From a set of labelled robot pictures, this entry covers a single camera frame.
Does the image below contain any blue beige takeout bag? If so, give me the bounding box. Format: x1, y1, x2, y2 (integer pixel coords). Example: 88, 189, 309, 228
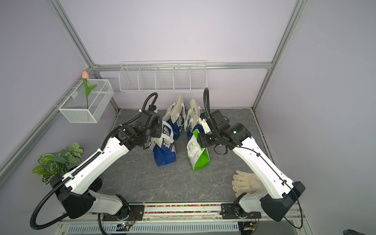
151, 120, 176, 166

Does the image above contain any green and white takeout bag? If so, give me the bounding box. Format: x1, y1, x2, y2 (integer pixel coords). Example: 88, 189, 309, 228
187, 129, 210, 171

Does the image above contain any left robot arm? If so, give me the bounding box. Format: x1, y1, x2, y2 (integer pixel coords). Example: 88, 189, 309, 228
29, 92, 162, 230

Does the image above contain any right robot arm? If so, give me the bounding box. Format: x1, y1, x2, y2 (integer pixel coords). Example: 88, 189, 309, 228
198, 88, 305, 221

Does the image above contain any back right blue beige bag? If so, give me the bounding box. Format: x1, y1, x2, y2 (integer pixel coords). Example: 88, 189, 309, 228
184, 99, 204, 140

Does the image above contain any back left blue beige bag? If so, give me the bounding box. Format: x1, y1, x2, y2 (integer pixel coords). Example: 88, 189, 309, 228
163, 95, 186, 140

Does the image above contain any beige work glove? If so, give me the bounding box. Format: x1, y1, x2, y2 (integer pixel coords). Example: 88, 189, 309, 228
232, 170, 266, 197

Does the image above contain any artificial pink tulip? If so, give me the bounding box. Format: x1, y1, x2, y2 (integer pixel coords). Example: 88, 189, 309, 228
82, 71, 97, 109

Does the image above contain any potted green leafy plant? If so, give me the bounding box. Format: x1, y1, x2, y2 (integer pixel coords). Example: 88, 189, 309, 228
32, 142, 84, 185

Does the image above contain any long white wire basket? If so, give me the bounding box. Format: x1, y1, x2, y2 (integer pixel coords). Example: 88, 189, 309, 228
118, 60, 208, 92

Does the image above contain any aluminium frame rail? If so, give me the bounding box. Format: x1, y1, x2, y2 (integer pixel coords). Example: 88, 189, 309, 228
93, 61, 273, 72

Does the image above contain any small white wire basket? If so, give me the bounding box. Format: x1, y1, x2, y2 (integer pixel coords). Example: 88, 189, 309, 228
59, 79, 114, 123

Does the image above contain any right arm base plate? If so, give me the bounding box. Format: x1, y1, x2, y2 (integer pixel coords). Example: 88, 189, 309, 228
220, 203, 261, 220

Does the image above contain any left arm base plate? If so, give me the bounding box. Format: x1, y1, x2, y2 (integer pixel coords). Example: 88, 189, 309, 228
102, 204, 145, 221

